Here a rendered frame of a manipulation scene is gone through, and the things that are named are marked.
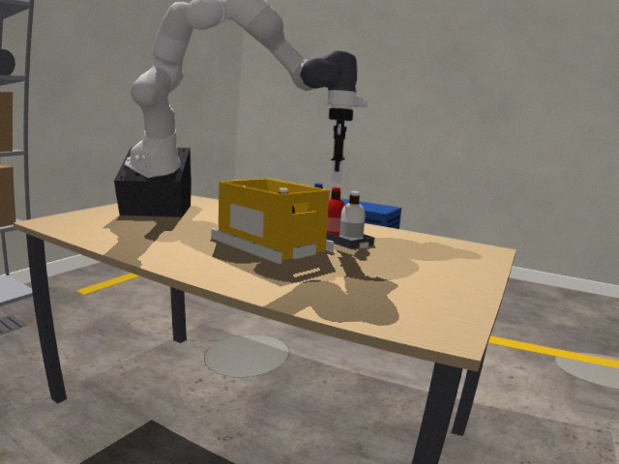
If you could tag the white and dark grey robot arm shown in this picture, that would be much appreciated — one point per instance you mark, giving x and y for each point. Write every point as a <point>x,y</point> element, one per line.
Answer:
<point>158,150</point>

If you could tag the red bottle with pale label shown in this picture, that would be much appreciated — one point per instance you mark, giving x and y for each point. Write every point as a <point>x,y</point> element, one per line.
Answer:
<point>334,212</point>

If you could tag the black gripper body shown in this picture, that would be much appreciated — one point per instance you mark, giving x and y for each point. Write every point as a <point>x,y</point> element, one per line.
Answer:
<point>341,115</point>

